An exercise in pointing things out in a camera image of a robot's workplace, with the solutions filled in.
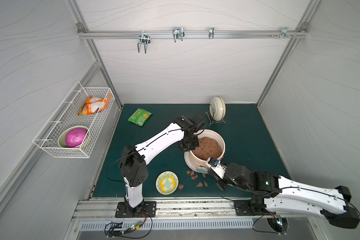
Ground white ceramic pot with mud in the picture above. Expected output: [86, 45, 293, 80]
[184, 130, 226, 172]

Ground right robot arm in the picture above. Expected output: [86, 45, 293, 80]
[207, 159, 360, 229]

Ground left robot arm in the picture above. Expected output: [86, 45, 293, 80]
[115, 115, 205, 218]

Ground cream plate on stand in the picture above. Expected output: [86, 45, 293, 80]
[210, 96, 226, 121]

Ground yellow patterned small plate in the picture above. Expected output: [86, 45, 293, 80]
[155, 171, 179, 195]

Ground green snack packet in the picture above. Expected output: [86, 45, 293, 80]
[128, 108, 152, 127]

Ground orange snack bag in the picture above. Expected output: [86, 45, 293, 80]
[78, 93, 112, 117]

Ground metal double hook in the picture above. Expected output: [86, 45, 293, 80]
[137, 33, 151, 54]

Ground magenta bowl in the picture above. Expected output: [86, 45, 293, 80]
[65, 127, 88, 148]

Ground pale green bowl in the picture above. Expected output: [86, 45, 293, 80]
[58, 126, 91, 148]

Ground metal hook right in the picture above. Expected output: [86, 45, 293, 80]
[270, 27, 297, 40]

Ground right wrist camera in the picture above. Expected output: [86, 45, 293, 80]
[207, 158, 226, 180]

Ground cable bundle with board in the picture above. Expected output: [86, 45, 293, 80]
[104, 208, 154, 239]

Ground white wire basket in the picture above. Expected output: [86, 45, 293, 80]
[33, 82, 115, 158]

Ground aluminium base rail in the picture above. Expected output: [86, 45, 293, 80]
[71, 197, 319, 222]

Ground aluminium top rail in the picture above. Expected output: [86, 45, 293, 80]
[78, 30, 309, 40]

